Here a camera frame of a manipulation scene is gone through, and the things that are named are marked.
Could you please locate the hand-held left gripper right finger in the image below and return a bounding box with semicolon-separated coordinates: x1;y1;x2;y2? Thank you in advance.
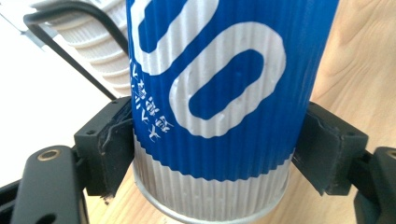
291;101;370;197

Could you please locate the black wire cup holder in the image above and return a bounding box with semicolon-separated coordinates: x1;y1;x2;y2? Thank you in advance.
22;0;131;101

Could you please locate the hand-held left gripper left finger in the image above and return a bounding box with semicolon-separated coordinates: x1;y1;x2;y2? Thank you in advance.
73;95;135;201

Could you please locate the blue and white paper cup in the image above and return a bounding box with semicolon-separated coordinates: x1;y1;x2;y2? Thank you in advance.
125;0;341;224

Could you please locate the stack of white-rimmed cups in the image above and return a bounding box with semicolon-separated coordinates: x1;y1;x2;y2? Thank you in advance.
30;0;133;98

